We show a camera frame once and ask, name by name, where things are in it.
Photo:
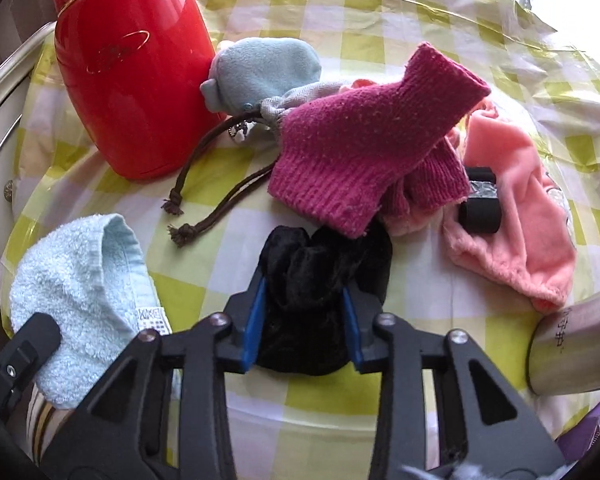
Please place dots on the light blue terry towel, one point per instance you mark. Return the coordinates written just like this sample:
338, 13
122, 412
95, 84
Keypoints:
70, 285

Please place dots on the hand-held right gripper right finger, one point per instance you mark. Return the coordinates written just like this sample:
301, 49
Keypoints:
352, 330

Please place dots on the purple cardboard box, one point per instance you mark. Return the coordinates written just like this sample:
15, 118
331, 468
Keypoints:
595, 430

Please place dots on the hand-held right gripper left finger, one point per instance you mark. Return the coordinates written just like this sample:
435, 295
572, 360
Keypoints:
254, 325

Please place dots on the stainless steel bottle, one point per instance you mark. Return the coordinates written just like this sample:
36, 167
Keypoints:
580, 340

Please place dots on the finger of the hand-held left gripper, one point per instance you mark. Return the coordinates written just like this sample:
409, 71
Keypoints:
27, 345

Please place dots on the pink cartoon print fleece cloth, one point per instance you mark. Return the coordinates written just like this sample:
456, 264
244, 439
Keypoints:
520, 220

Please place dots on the small black roll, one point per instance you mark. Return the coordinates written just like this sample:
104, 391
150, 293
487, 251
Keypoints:
480, 210

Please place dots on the black velvet cloth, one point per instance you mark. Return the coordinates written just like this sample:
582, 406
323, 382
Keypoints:
310, 280

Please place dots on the magenta knit sock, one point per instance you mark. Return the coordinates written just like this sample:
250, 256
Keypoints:
360, 145
430, 185

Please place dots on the red thermos flask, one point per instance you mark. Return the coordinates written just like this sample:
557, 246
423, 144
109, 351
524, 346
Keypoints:
130, 85

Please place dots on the green checked plastic tablecloth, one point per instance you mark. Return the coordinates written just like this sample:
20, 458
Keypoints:
380, 10

